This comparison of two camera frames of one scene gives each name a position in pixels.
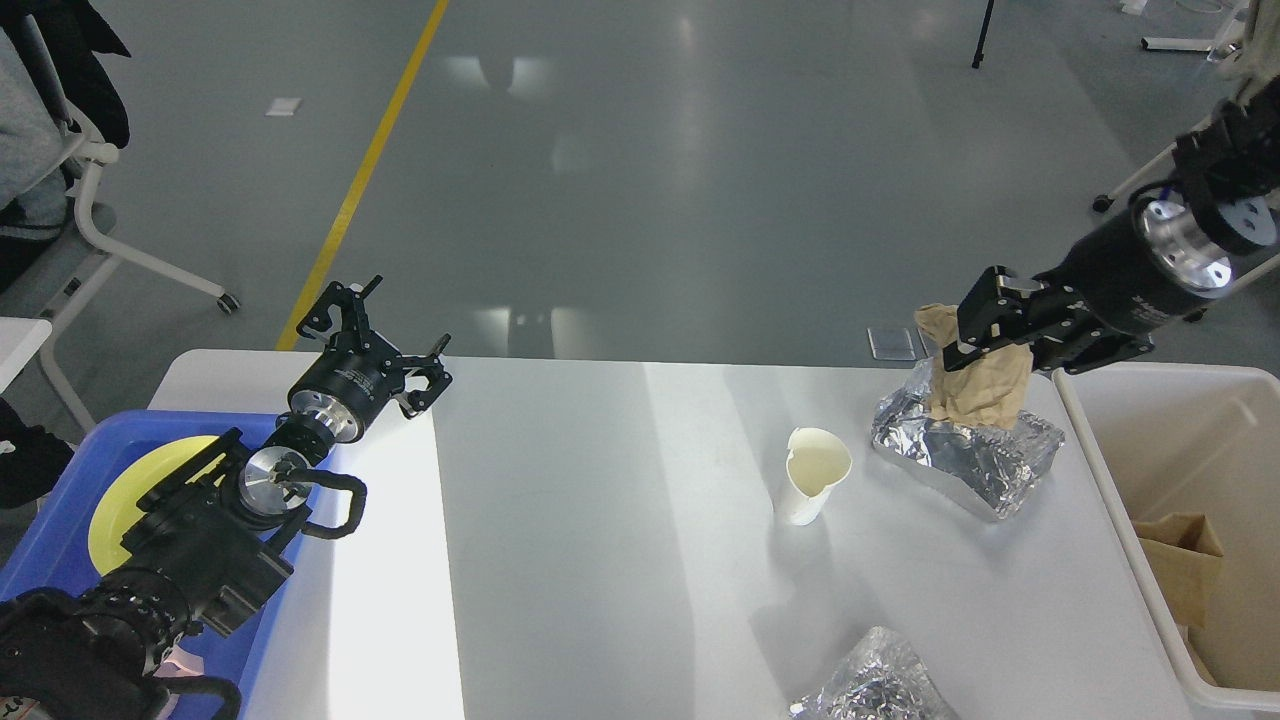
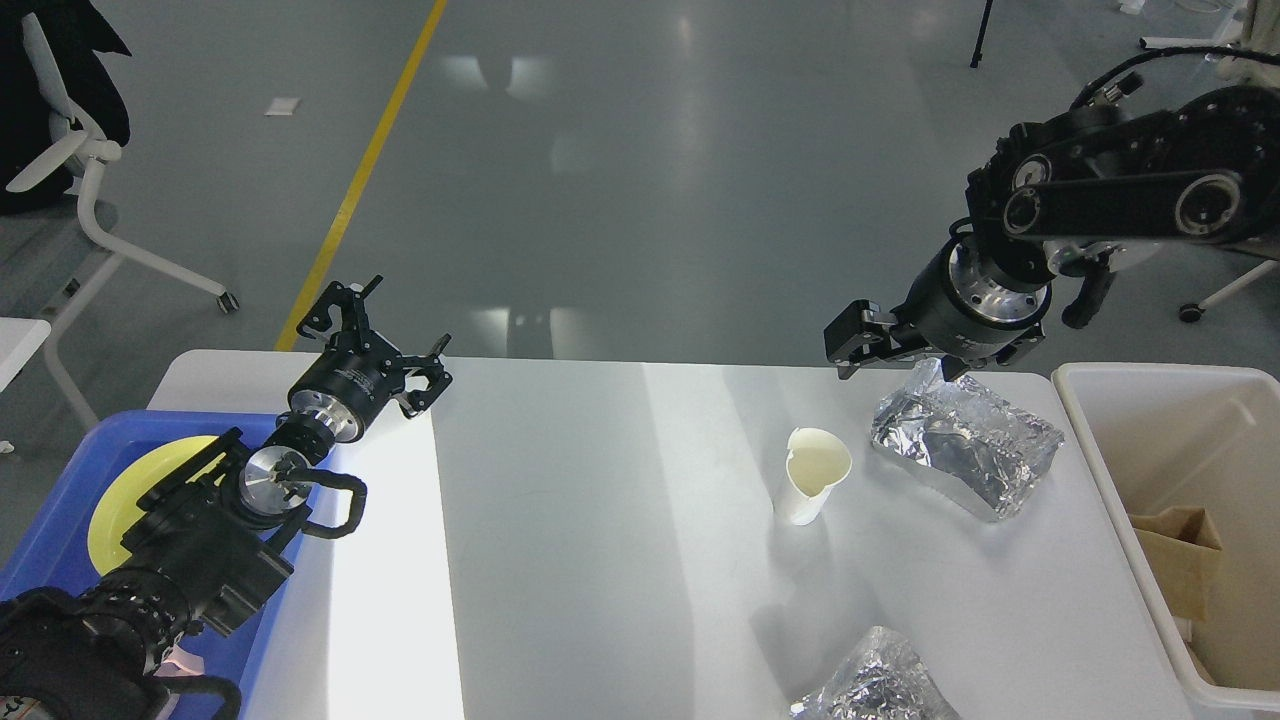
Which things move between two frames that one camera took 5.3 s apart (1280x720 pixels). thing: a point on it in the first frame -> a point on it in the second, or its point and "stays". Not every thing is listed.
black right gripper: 1114,291 -> 952,309
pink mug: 180,663 stays
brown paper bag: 1185,555 stays
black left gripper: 345,387 stays
